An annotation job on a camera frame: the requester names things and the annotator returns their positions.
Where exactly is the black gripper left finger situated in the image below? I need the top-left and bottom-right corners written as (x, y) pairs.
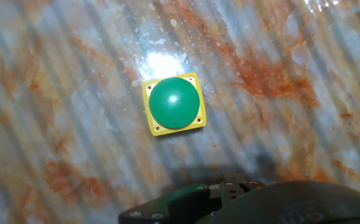
top-left (119, 183), bottom-right (223, 224)

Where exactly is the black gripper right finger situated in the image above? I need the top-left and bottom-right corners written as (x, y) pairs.
top-left (220, 170), bottom-right (265, 207)

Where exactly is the yellow box green mushroom button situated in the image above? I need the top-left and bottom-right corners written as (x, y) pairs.
top-left (141, 72), bottom-right (207, 137)

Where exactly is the orange marble pattern mat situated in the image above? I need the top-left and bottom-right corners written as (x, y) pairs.
top-left (0, 0), bottom-right (360, 224)

